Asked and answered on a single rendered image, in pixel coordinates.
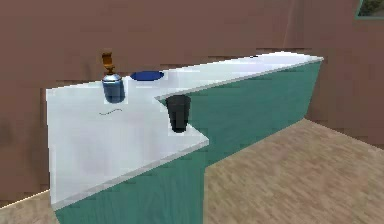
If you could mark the black cup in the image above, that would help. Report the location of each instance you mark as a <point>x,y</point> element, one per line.
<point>178,111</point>

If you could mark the blue plate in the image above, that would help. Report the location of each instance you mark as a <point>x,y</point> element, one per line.
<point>147,75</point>

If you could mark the green counter with white top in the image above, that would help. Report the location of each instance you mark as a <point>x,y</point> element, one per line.
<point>253,100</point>

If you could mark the blue metal can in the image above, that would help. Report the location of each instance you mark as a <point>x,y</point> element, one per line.
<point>113,88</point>

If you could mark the green framed picture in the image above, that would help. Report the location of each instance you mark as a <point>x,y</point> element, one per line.
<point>370,8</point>

